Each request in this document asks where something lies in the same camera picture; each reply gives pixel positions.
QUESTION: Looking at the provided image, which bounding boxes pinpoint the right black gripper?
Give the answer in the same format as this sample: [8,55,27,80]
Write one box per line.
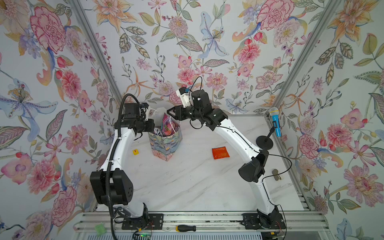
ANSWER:
[167,105,204,123]

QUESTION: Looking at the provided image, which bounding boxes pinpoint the purple snack packet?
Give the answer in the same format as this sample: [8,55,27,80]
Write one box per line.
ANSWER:
[161,114,179,137]
[154,128,164,137]

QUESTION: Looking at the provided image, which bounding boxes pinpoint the floral paper gift bag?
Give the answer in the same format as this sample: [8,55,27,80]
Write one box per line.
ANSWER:
[148,108,183,162]

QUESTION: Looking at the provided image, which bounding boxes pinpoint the small red sachet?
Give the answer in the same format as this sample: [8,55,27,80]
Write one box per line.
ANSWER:
[212,147,230,160]

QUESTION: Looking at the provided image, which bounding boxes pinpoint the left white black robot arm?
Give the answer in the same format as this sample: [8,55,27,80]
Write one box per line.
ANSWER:
[90,94,155,219]

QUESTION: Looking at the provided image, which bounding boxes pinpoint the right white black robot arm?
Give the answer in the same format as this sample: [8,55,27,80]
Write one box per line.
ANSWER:
[167,87,281,229]

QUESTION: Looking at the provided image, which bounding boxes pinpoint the black microphone stand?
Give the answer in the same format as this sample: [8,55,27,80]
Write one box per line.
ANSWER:
[256,127,275,150]

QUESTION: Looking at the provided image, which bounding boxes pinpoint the blue toy microphone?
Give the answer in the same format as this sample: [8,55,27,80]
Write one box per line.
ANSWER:
[269,107,282,137]

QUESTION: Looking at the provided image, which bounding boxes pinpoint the black yellow screwdriver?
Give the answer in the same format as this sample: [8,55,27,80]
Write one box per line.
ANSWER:
[176,225,226,233]

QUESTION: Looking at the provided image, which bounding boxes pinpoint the small grey metal clip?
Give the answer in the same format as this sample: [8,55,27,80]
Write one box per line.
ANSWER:
[272,169,282,181]

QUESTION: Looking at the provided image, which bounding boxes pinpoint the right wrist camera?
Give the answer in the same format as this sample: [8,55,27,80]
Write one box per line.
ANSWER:
[176,87,192,108]

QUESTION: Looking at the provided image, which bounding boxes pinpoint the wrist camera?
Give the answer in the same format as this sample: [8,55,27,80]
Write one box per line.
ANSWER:
[139,102,151,121]
[176,87,192,108]

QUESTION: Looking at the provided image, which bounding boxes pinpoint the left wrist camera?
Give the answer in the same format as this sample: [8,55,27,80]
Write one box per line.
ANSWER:
[139,102,151,121]

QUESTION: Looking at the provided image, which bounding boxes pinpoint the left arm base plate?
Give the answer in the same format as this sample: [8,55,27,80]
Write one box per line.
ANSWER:
[122,214,164,231]

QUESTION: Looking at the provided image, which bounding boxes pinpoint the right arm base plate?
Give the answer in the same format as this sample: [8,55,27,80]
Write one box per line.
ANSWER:
[241,213,287,230]

